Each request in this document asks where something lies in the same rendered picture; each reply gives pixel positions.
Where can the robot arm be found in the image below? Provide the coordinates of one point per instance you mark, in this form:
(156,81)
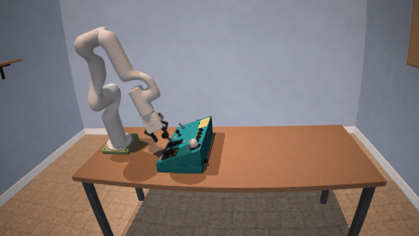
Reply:
(110,98)

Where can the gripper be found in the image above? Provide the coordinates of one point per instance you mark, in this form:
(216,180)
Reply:
(152,123)

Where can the teal control panel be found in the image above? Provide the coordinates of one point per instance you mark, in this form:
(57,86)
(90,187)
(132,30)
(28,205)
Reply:
(191,144)

